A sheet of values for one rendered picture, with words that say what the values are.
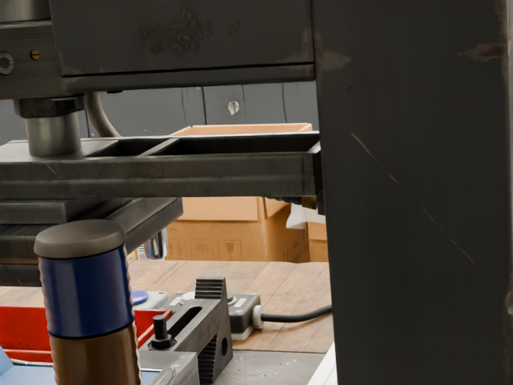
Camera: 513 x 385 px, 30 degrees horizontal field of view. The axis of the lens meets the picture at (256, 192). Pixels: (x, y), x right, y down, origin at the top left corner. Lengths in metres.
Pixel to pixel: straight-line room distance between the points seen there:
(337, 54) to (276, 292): 0.68
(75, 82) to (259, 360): 0.48
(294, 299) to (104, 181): 0.56
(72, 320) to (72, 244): 0.03
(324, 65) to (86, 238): 0.21
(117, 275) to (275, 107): 5.02
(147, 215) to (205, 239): 2.39
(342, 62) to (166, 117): 5.15
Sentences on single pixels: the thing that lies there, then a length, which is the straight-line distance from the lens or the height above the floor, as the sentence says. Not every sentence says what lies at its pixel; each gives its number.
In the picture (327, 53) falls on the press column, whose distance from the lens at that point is 0.55.
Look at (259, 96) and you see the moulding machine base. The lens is 5.43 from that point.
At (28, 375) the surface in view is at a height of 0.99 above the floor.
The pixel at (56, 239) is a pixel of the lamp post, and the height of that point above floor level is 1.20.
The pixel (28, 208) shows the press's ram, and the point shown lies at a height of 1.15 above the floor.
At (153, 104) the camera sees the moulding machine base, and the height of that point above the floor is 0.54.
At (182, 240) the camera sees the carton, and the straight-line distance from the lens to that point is 3.14.
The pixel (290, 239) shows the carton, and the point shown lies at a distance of 3.24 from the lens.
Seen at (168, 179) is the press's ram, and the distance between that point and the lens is 0.62.
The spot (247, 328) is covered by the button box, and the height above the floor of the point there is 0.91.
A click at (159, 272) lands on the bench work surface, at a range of 1.32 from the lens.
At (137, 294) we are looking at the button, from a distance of 1.13.
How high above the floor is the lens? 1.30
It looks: 13 degrees down
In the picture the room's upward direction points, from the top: 5 degrees counter-clockwise
